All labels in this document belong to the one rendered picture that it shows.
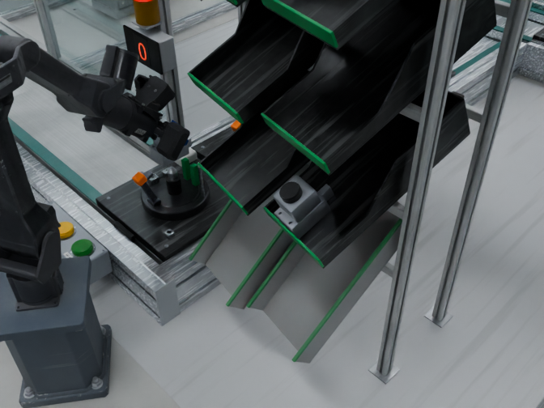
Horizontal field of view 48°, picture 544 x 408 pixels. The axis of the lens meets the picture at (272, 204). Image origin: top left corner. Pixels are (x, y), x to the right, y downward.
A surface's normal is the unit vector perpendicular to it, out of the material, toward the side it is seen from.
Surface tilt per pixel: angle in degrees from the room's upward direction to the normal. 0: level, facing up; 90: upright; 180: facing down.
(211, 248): 90
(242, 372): 0
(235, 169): 25
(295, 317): 45
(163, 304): 90
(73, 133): 0
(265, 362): 0
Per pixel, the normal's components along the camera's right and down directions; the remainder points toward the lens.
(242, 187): -0.36, -0.52
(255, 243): -0.59, -0.26
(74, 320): -0.01, -0.76
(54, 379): 0.15, 0.65
